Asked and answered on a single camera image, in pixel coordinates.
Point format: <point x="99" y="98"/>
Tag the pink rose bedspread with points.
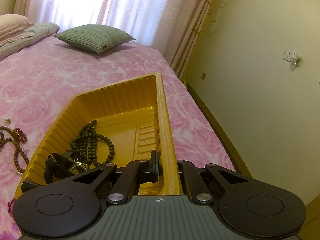
<point x="38" y="82"/>

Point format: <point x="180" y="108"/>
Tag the beige pillow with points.
<point x="15" y="27"/>

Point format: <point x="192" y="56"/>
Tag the yellow wooden coat rack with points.
<point x="195" y="30"/>

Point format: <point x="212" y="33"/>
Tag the pink sheer curtain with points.
<point x="161" y="24"/>

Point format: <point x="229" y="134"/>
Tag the white wall socket with plug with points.
<point x="292" y="57"/>

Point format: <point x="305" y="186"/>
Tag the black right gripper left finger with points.
<point x="129" y="178"/>

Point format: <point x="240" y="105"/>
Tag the striped folded quilt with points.
<point x="37" y="32"/>

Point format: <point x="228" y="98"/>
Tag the green plaid cushion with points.
<point x="94" y="38"/>

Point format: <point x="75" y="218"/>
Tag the yellow plastic tray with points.
<point x="133" y="115"/>

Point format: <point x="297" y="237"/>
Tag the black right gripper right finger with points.
<point x="193" y="184"/>

